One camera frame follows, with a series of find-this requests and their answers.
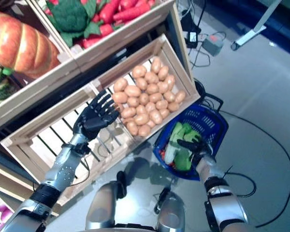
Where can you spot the black power adapter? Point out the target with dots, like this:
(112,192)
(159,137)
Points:
(192,38)

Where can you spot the black tripod stand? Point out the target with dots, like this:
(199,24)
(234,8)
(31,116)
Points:
(202,9)

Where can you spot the gray box red button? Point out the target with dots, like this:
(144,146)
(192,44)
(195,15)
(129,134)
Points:
(212,46)

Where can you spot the dark green toy broccoli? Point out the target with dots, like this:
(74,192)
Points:
(67,17)

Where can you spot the wooden potato crate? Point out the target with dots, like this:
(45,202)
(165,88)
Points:
(178,110)

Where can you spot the red toy tomato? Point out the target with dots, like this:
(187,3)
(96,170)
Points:
(162,153)

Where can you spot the wooden cabbage crate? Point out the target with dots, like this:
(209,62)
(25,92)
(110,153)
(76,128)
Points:
(81,180)

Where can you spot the wooden pumpkin crate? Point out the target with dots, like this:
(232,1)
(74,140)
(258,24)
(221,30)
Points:
(38,90)

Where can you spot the wooden display rack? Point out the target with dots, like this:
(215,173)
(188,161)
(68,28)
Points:
(182,48)

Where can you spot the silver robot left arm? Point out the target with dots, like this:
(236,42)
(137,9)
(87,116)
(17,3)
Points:
(60,171)

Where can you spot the silver robot right leg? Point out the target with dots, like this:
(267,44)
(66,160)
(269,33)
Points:
(171,212)

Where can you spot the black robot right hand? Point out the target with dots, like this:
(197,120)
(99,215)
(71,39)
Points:
(201,151)

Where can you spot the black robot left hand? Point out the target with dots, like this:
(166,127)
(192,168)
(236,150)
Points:
(94,122)

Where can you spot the red orange toy carrot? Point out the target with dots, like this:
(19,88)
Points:
(92,41)
(135,3)
(106,29)
(108,10)
(132,12)

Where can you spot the blue plastic shopping basket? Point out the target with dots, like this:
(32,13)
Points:
(183,176)

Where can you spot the tan toy potato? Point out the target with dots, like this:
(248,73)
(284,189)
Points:
(156,116)
(128,112)
(141,110)
(139,71)
(132,127)
(180,96)
(132,91)
(163,73)
(141,119)
(164,113)
(173,106)
(151,77)
(121,97)
(120,84)
(161,104)
(150,123)
(133,102)
(150,106)
(141,83)
(169,96)
(144,98)
(152,88)
(155,97)
(163,87)
(170,81)
(156,64)
(144,130)

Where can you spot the green plastic toy pieces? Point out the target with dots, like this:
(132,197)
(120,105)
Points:
(192,134)

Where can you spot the wooden carrot crate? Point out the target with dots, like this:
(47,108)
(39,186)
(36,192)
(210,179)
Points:
(125,33)

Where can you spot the orange ribbed pumpkin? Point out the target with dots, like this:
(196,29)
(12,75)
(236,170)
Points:
(21,46)

